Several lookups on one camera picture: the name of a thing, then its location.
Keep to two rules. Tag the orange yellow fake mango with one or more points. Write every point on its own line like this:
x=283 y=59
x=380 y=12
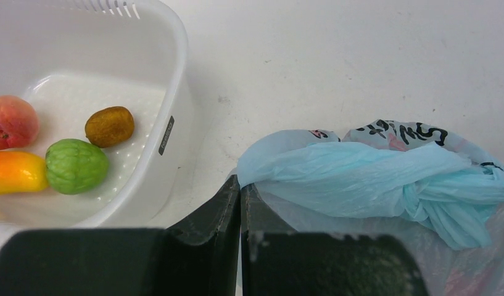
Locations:
x=22 y=172

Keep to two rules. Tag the light blue plastic bag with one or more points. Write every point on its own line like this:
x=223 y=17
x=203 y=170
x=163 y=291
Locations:
x=435 y=191

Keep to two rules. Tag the brown fake kiwi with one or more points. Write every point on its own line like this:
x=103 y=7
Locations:
x=110 y=127

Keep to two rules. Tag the red fake peach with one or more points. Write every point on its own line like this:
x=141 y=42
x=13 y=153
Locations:
x=19 y=123

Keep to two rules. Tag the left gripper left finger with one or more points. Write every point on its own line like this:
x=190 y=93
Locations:
x=195 y=256

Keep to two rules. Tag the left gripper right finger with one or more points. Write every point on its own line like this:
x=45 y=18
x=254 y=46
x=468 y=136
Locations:
x=278 y=260

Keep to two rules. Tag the green fake fruit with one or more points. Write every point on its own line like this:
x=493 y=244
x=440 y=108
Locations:
x=74 y=166

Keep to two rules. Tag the white plastic basket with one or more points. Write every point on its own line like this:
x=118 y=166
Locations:
x=70 y=59

